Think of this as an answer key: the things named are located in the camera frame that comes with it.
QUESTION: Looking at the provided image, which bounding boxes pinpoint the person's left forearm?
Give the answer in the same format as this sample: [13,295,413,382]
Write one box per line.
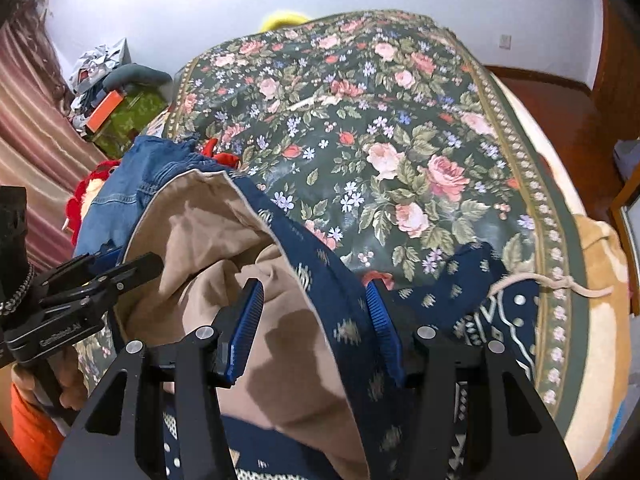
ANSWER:
[10,385,67,480]

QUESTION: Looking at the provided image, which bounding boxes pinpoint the orange box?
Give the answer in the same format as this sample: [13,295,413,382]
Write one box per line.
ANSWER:
[84,90,125,131]

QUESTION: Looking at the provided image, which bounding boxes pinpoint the person's left hand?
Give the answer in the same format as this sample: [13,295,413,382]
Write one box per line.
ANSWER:
[12,342,90,413]

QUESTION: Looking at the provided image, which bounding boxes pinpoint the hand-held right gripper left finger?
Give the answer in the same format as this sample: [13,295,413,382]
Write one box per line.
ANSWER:
[50,277,266,480]

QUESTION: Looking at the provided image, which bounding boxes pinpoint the yellow plush ring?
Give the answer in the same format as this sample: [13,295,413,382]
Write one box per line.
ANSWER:
[262,8,311,31]

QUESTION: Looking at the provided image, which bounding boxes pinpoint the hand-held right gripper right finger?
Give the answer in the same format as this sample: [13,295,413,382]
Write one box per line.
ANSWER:
[364,277,571,480]

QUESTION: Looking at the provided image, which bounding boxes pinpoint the dark floral bedspread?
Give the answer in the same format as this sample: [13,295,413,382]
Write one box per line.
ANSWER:
[162,9,596,441]

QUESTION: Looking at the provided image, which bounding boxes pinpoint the brown striped curtain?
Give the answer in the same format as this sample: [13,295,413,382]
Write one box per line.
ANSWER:
[0,5,111,261]

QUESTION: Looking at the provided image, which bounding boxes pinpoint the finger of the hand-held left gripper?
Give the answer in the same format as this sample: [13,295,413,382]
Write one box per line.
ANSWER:
[40,252,165,318]
[37,247,123,286]

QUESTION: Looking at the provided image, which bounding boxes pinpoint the green patterned cloth cover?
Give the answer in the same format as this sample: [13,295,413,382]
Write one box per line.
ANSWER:
[92,87,168,161]

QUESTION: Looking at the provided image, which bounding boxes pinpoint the red knitted cloth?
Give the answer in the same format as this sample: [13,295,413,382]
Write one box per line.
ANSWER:
[67,137,241,223]

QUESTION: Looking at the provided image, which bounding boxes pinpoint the navy patterned hooded robe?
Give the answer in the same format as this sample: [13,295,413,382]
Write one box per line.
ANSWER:
[112,170,613,480]

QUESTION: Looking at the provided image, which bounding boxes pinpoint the grey pillow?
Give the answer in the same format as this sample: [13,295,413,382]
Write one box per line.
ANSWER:
[102,62,173,93]

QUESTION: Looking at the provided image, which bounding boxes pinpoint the blue jeans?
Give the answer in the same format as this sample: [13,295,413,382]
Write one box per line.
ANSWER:
[74,135,241,261]

